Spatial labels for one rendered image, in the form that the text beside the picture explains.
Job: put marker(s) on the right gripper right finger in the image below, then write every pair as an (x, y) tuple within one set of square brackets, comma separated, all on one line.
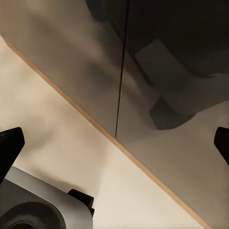
[(221, 141)]

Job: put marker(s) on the cabinet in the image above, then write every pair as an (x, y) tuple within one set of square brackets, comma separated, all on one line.
[(154, 74)]

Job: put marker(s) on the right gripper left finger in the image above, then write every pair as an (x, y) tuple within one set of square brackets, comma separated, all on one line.
[(11, 143)]

